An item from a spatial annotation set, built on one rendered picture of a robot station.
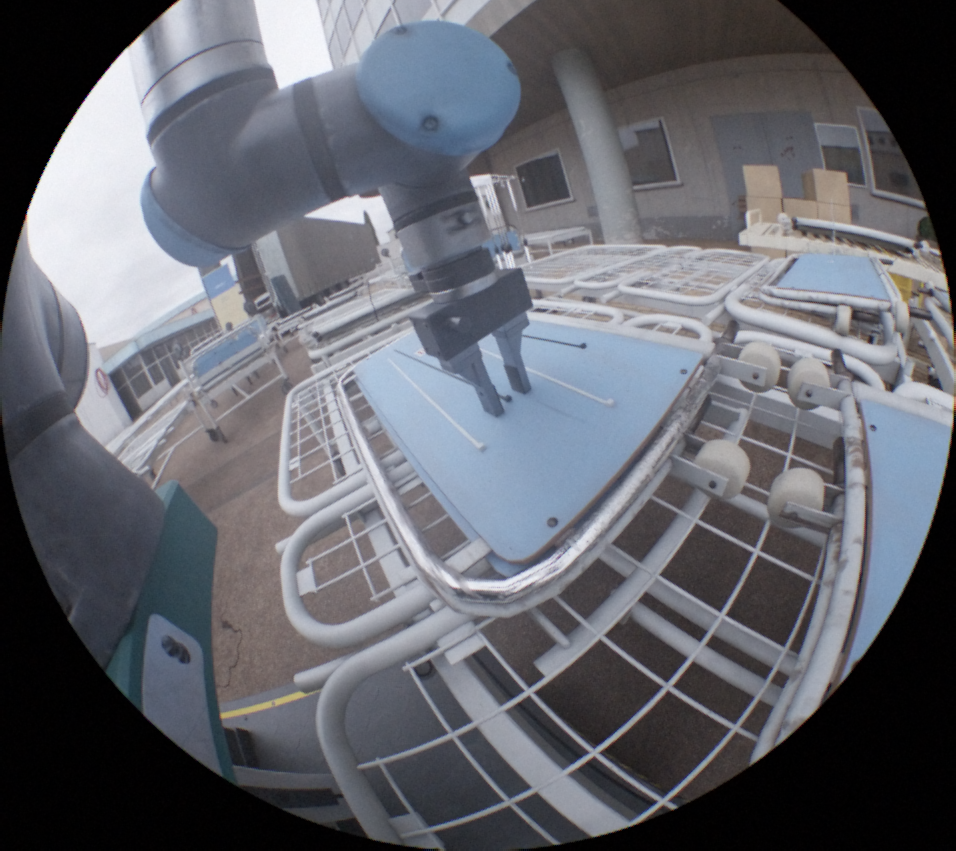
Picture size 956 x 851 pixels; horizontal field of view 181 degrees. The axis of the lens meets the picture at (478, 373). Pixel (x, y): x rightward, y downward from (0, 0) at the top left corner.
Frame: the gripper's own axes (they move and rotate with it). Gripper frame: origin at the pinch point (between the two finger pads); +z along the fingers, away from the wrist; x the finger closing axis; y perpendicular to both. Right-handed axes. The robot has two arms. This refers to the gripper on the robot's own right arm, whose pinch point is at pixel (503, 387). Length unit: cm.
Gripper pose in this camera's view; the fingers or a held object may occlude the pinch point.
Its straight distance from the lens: 38.0
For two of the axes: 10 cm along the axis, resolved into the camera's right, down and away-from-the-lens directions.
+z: 3.4, 8.2, 4.6
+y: 5.6, 2.1, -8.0
